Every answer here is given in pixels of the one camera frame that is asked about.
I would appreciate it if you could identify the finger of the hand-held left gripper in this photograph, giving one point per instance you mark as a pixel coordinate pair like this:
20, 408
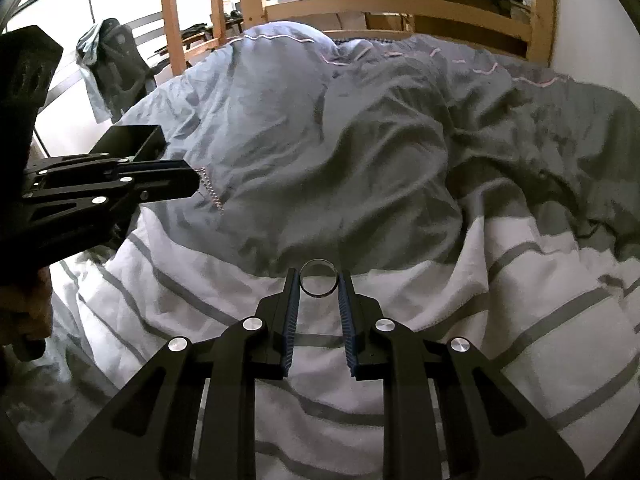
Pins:
170, 185
150, 163

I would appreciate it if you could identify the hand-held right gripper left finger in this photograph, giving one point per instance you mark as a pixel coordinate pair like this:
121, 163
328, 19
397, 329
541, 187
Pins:
290, 320

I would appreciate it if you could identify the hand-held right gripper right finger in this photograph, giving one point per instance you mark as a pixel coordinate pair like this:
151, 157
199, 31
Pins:
348, 325

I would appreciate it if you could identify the black box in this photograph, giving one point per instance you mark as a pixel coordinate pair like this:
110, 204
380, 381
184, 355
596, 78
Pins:
135, 140

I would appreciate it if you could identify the person's left hand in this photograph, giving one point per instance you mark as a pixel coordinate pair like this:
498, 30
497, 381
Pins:
30, 305

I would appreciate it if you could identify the light blue garment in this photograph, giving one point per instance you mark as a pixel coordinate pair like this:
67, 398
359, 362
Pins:
92, 75

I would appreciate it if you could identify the black office chair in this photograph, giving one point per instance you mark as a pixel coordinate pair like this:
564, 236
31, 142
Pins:
122, 70

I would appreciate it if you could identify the wooden ladder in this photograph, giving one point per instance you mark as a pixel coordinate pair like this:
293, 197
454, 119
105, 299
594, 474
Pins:
172, 20

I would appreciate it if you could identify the grey and white striped duvet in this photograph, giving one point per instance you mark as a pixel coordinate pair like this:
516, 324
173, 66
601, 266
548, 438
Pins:
350, 160

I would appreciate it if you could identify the brown wooden furniture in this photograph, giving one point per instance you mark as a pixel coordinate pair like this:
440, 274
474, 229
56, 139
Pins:
465, 15

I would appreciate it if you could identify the wooden bed frame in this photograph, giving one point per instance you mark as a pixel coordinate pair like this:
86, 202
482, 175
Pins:
380, 7

